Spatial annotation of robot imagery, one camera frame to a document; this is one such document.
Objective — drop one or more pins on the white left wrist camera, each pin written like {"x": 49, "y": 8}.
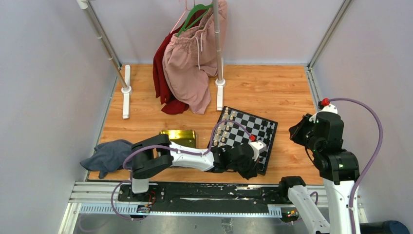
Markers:
{"x": 258, "y": 147}

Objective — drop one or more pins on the green clothes hanger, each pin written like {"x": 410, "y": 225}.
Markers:
{"x": 189, "y": 23}

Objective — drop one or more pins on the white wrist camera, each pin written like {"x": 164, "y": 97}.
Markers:
{"x": 258, "y": 147}
{"x": 329, "y": 108}

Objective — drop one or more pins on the pink shorts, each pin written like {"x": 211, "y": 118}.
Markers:
{"x": 189, "y": 61}

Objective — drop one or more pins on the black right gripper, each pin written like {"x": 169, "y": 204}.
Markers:
{"x": 295, "y": 129}

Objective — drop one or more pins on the grey blue cloth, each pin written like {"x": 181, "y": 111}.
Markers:
{"x": 108, "y": 157}

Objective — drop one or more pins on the gold metal tin tray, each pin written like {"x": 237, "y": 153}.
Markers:
{"x": 185, "y": 138}

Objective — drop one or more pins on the dark blue cylinder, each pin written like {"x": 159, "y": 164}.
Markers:
{"x": 384, "y": 227}

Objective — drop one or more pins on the white clothes rack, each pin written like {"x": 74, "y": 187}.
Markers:
{"x": 125, "y": 79}

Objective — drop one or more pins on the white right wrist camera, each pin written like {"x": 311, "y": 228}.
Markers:
{"x": 329, "y": 108}

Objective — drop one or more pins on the black and white chessboard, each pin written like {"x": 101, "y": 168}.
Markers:
{"x": 245, "y": 127}

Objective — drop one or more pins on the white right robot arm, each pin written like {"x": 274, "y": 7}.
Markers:
{"x": 339, "y": 181}

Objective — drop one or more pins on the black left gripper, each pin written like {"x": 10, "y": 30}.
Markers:
{"x": 252, "y": 171}

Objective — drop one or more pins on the dark red garment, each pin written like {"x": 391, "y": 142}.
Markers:
{"x": 171, "y": 104}

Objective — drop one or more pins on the pink clothes hanger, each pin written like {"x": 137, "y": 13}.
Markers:
{"x": 181, "y": 20}

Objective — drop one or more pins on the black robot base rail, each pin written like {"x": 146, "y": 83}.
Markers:
{"x": 185, "y": 199}

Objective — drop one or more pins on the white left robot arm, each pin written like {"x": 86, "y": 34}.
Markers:
{"x": 153, "y": 155}

